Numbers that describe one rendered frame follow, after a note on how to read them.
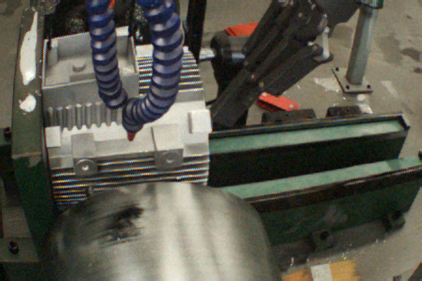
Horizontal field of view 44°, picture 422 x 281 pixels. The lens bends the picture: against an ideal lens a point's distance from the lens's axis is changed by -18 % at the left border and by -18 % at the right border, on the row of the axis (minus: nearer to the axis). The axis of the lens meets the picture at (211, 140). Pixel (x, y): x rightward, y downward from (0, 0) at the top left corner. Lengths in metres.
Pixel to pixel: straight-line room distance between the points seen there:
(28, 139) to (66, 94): 0.09
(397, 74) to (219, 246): 0.96
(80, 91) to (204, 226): 0.23
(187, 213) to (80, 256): 0.11
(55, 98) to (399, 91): 0.87
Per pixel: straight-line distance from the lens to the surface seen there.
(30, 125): 0.62
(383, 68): 1.39
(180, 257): 0.49
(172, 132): 0.70
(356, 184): 0.91
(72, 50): 0.75
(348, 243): 0.99
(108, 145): 0.70
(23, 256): 0.78
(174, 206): 0.52
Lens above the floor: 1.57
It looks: 45 degrees down
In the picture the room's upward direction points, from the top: 8 degrees clockwise
